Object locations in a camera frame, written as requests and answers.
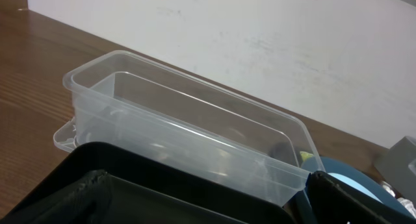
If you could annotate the brown serving tray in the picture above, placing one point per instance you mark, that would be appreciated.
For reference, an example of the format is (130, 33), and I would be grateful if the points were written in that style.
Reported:
(333, 201)

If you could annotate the dark blue plate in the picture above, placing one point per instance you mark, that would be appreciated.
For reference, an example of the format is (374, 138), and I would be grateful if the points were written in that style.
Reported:
(354, 178)

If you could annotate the black rectangular tray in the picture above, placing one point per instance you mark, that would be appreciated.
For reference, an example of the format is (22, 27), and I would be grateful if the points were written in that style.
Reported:
(102, 183)

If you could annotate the clear plastic bin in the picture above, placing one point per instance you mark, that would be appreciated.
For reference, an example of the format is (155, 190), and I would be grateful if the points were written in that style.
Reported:
(192, 125)

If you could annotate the light blue bowl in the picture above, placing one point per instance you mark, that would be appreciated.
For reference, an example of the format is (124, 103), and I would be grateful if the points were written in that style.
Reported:
(355, 185)

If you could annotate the green snack wrapper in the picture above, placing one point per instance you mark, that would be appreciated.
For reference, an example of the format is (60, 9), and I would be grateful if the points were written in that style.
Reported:
(305, 155)

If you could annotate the white tissue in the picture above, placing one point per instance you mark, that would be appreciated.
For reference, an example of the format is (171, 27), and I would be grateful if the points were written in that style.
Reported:
(407, 204)

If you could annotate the grey dishwasher rack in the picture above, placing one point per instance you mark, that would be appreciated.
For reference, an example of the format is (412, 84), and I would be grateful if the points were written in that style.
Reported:
(397, 167)

